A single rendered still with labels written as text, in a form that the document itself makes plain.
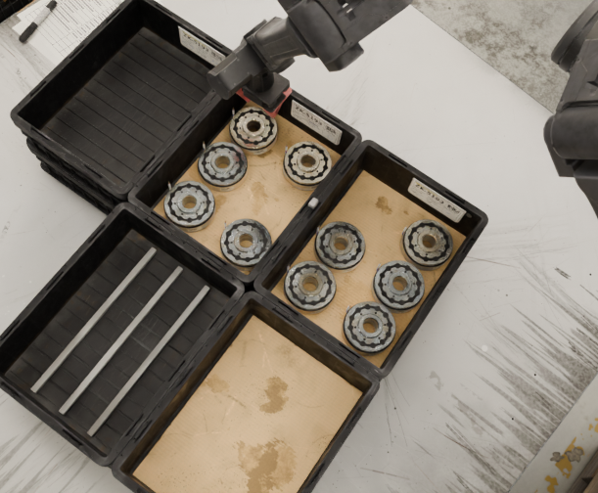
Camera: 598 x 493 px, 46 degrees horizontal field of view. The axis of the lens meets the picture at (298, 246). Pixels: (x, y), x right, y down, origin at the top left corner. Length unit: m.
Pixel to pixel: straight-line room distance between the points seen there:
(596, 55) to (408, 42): 1.13
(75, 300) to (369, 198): 0.63
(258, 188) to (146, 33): 0.46
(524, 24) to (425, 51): 1.14
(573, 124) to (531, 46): 2.17
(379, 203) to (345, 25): 0.73
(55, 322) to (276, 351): 0.43
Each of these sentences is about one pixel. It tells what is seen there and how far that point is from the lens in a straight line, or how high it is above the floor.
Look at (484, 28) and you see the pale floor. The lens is 2.92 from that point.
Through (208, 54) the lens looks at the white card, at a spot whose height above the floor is 0.89.
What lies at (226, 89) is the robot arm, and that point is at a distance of 1.25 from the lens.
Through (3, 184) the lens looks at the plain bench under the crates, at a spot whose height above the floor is 0.70.
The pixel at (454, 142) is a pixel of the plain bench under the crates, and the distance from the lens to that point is 1.77.
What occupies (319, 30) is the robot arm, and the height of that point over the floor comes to 1.52.
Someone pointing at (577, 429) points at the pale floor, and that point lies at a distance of 2.42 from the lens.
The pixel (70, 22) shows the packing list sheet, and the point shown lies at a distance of 1.93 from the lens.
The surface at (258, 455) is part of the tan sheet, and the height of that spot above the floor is 0.83.
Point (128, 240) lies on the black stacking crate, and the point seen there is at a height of 0.83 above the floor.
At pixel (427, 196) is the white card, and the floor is 0.89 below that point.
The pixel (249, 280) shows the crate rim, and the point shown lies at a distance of 1.31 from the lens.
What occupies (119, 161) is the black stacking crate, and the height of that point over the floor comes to 0.83.
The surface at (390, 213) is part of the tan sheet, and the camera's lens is 1.50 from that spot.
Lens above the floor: 2.18
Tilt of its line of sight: 69 degrees down
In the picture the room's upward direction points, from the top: 11 degrees clockwise
